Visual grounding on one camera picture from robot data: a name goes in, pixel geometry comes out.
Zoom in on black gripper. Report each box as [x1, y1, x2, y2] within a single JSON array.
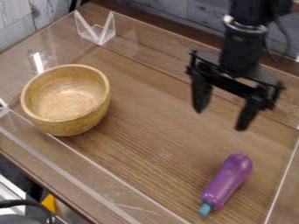
[[185, 23, 284, 131]]

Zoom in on purple toy eggplant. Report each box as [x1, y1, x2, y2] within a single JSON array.
[[199, 154, 254, 218]]

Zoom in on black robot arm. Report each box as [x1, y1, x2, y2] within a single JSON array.
[[185, 0, 292, 131]]

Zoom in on brown wooden bowl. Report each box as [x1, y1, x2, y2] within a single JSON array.
[[20, 64, 111, 137]]

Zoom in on yellow black device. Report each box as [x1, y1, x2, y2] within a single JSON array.
[[41, 193, 71, 224]]

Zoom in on clear acrylic tray wall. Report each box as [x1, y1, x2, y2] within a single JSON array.
[[0, 4, 299, 224]]

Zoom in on clear acrylic corner bracket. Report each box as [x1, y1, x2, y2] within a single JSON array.
[[73, 11, 116, 46]]

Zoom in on black cable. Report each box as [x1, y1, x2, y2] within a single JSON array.
[[0, 199, 52, 224]]

